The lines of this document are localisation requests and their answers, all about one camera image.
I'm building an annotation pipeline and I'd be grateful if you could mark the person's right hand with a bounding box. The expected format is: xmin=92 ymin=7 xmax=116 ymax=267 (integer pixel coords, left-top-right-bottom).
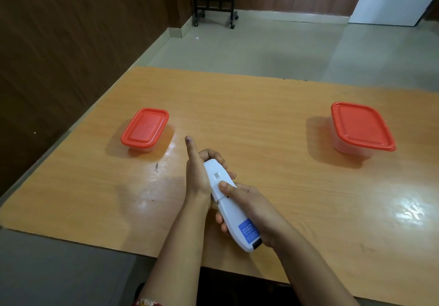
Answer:
xmin=215 ymin=181 xmax=293 ymax=249

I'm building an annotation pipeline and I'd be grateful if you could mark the person's left hand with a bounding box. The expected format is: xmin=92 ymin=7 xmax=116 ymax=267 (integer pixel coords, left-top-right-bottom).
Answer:
xmin=185 ymin=136 xmax=237 ymax=199

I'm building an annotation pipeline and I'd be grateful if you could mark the white handheld device blue label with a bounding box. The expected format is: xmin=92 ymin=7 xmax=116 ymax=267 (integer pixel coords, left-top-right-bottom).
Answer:
xmin=203 ymin=159 xmax=264 ymax=253

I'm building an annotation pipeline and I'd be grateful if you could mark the person's left forearm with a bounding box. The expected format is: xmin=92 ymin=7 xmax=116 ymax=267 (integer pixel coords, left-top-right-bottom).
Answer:
xmin=137 ymin=194 xmax=213 ymax=306

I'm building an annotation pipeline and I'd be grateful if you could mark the person's right forearm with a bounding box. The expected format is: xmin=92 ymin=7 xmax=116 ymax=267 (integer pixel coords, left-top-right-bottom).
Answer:
xmin=273 ymin=228 xmax=361 ymax=306

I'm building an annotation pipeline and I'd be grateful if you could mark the small clear plastic container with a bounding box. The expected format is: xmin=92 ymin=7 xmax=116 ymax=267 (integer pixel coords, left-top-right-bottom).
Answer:
xmin=128 ymin=124 xmax=167 ymax=154

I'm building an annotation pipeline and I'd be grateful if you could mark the small rectangular red lid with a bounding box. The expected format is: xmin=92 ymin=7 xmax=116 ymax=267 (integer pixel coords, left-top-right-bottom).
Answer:
xmin=120 ymin=107 xmax=170 ymax=147

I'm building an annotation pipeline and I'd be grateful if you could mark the large clear plastic container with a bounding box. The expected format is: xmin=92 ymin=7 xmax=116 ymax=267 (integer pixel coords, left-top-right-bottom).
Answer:
xmin=331 ymin=116 xmax=375 ymax=159

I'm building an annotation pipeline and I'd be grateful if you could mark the colourful patterned wrist band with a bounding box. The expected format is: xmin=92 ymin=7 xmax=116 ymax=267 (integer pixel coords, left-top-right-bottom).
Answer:
xmin=133 ymin=296 xmax=162 ymax=306

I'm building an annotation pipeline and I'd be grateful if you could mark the large square red lid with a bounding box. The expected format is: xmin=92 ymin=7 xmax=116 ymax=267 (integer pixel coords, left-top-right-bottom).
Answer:
xmin=330 ymin=101 xmax=397 ymax=152

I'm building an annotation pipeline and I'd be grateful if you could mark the black wheeled metal rack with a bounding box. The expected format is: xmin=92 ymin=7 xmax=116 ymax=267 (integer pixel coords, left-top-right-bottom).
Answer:
xmin=192 ymin=0 xmax=239 ymax=30

